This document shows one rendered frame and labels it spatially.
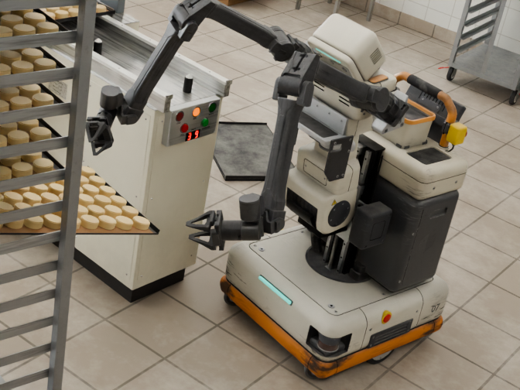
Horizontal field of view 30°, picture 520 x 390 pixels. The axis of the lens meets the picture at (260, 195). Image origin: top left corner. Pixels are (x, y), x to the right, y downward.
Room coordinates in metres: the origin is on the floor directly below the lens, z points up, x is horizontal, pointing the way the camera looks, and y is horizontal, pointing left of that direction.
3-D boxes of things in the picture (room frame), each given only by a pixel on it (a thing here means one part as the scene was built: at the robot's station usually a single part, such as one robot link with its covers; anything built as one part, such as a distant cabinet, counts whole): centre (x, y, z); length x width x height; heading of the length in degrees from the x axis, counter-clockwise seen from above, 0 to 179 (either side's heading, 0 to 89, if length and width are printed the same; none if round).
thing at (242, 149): (4.53, 0.11, 0.02); 0.60 x 0.40 x 0.03; 22
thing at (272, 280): (3.18, -0.36, 0.16); 0.67 x 0.64 x 0.25; 134
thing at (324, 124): (2.98, -0.15, 0.88); 0.28 x 0.16 x 0.22; 44
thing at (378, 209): (3.02, -0.28, 0.56); 0.28 x 0.27 x 0.25; 44
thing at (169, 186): (3.35, 0.58, 0.45); 0.70 x 0.34 x 0.90; 52
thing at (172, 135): (3.13, 0.29, 0.77); 0.24 x 0.04 x 0.14; 142
